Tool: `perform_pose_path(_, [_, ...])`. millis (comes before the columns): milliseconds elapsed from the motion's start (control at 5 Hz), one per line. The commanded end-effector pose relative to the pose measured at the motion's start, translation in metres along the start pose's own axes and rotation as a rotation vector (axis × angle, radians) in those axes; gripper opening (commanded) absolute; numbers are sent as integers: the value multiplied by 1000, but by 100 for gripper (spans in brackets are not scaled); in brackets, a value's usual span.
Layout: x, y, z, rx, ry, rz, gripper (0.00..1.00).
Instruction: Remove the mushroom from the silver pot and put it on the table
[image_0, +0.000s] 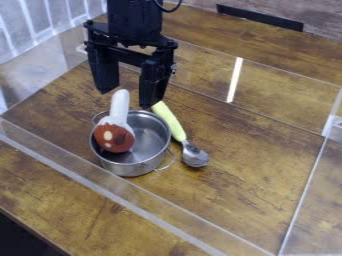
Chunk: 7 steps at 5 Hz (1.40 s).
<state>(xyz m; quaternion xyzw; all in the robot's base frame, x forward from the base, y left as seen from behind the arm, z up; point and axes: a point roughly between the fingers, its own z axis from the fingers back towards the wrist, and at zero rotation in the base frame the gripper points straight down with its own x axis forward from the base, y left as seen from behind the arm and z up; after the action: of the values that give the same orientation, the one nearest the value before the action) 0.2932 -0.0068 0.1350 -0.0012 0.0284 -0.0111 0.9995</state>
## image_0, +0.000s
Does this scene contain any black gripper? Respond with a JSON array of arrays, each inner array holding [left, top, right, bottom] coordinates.
[[84, 20, 177, 109]]

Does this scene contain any silver metal pot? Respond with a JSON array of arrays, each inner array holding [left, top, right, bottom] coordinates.
[[89, 110, 176, 177]]

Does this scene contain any spoon with yellow-green handle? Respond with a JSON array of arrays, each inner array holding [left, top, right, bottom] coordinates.
[[151, 101, 209, 168]]

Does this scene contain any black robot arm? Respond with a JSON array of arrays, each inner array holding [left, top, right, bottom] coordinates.
[[82, 0, 180, 109]]

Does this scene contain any clear acrylic triangular stand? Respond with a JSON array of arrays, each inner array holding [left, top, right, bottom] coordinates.
[[76, 44, 86, 54]]

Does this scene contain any black bar in background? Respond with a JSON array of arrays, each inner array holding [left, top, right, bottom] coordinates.
[[216, 4, 304, 32]]

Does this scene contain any black cable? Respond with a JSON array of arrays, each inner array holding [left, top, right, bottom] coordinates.
[[153, 0, 184, 14]]

